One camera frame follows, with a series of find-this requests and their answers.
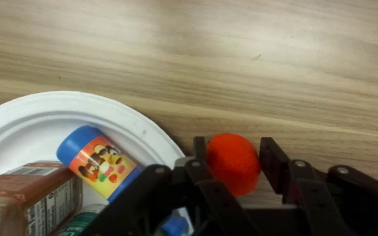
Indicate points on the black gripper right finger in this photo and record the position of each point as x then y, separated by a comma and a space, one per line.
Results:
338, 202

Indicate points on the orange lid spice jar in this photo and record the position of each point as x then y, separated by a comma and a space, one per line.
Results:
38, 198

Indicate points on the white paper plate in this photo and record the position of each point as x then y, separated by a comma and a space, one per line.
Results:
31, 128

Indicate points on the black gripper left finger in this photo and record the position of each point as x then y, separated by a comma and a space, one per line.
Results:
173, 202

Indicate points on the blue cap small bottle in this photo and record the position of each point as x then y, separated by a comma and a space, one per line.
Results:
102, 166

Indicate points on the white bottle green label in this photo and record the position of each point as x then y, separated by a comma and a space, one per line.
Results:
76, 226

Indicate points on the red plastic strawberry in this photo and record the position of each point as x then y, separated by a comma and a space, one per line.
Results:
232, 159

